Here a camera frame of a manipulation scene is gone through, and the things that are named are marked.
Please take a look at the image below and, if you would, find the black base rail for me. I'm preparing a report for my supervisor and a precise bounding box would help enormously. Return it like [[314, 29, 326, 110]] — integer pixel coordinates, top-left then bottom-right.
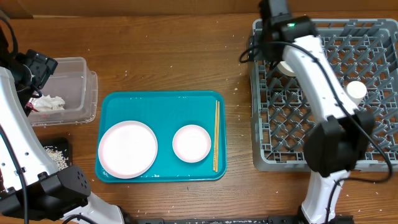
[[136, 215, 305, 224]]

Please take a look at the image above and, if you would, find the red snack wrapper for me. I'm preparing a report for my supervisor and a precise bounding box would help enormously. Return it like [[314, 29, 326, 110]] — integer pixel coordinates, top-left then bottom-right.
[[26, 103, 37, 112]]

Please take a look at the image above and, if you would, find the large pink round plate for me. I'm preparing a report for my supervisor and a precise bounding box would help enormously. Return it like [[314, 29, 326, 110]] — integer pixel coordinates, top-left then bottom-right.
[[98, 121, 158, 179]]

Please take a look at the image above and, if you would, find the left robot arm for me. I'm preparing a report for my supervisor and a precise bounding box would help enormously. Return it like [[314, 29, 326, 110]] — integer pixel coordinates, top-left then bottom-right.
[[1, 34, 134, 223]]

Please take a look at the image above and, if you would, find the white upside-down bowl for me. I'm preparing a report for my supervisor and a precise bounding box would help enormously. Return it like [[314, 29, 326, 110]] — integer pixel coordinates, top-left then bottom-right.
[[277, 61, 296, 77]]

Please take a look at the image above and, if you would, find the white rice pile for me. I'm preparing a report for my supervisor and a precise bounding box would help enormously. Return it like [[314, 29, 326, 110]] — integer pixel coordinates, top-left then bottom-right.
[[44, 146, 70, 170]]

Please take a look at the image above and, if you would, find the teal plastic serving tray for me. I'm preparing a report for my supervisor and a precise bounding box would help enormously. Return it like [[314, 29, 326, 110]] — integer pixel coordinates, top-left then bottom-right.
[[98, 90, 228, 183]]

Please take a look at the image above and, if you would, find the grey plastic dish rack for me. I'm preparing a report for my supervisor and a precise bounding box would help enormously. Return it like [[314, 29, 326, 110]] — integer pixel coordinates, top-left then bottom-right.
[[248, 19, 397, 172]]

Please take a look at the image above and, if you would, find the white upside-down cup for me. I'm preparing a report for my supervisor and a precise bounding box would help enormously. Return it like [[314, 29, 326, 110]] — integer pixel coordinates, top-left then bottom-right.
[[345, 81, 368, 106]]

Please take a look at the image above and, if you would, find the clear plastic waste bin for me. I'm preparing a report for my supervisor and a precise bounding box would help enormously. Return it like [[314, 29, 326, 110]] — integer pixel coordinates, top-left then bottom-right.
[[28, 57, 98, 126]]

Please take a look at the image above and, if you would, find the wooden chopstick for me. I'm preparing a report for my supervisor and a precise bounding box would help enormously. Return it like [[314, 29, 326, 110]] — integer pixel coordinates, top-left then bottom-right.
[[213, 100, 219, 172], [214, 101, 220, 172]]

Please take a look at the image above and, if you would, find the small white round plate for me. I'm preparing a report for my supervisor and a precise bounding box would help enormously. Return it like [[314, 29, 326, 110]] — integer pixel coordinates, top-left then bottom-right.
[[172, 124, 211, 163]]

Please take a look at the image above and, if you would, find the black rectangular waste tray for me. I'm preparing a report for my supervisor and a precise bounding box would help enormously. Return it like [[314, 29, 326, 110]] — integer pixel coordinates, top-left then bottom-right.
[[40, 138, 72, 166]]

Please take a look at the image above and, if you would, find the white paper napkin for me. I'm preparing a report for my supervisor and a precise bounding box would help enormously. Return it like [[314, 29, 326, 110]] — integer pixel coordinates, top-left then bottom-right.
[[30, 95, 65, 112]]

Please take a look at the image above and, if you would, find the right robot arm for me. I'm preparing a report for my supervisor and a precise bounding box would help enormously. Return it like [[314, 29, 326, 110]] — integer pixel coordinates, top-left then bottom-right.
[[259, 1, 375, 223]]

